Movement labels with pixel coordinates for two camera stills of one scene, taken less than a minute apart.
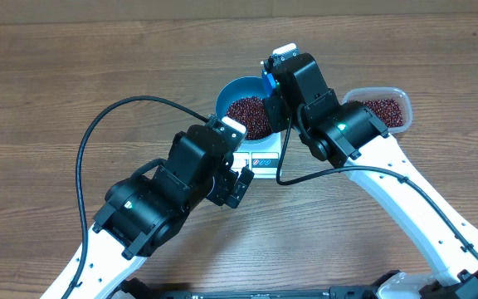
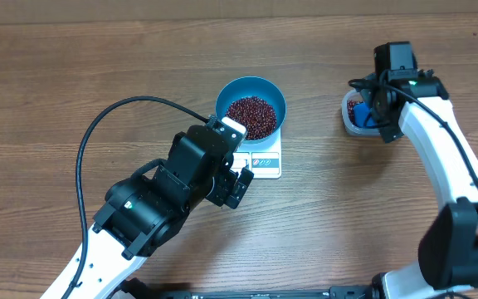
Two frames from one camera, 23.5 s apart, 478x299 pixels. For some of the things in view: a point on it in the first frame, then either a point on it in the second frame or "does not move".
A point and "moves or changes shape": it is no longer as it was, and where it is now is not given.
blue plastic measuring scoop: (269, 83) moves or changes shape
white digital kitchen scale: (265, 159) does not move
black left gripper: (225, 179) does not move
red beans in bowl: (251, 113) does not move
